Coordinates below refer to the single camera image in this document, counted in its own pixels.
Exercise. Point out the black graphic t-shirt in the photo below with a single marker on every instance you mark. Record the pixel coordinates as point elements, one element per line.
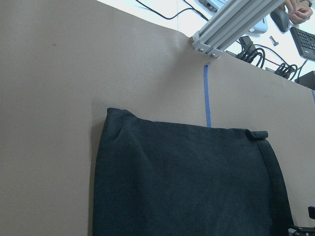
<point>170,179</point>

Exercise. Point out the aluminium frame post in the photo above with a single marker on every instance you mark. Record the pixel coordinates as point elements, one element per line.
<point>230,22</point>

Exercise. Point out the black keyboard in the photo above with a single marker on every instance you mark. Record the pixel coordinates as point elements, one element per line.
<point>305,43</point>

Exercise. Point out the black computer mouse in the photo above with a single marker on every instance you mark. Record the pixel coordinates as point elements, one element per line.
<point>281,19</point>

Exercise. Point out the seated person dark shirt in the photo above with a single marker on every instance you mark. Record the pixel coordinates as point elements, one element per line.
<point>299,11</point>

